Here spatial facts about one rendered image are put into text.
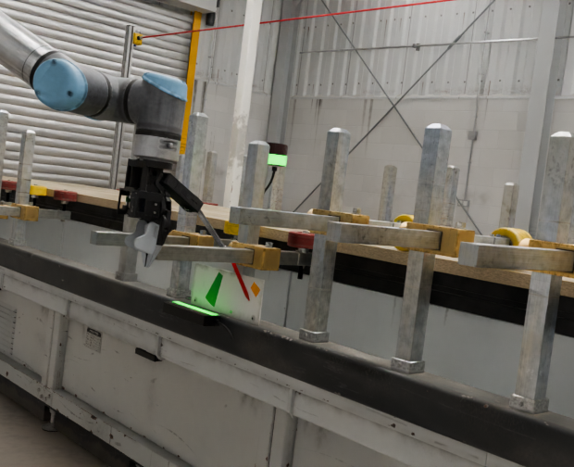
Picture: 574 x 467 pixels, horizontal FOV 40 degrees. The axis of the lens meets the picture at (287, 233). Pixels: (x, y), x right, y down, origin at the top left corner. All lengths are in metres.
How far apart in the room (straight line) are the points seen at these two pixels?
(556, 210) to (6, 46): 1.03
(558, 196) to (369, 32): 10.12
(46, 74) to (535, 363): 0.98
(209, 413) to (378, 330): 0.72
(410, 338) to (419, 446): 0.20
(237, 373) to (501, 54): 8.47
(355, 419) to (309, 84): 10.55
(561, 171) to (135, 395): 1.73
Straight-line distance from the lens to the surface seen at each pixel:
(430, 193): 1.43
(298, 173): 11.84
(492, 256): 1.08
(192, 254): 1.65
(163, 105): 1.56
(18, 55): 1.59
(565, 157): 1.30
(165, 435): 2.53
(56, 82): 1.52
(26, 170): 2.87
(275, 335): 1.67
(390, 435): 1.54
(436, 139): 1.44
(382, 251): 1.75
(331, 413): 1.64
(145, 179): 1.57
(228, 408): 2.26
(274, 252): 1.75
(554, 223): 1.29
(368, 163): 10.94
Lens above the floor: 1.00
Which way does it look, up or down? 3 degrees down
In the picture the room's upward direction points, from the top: 7 degrees clockwise
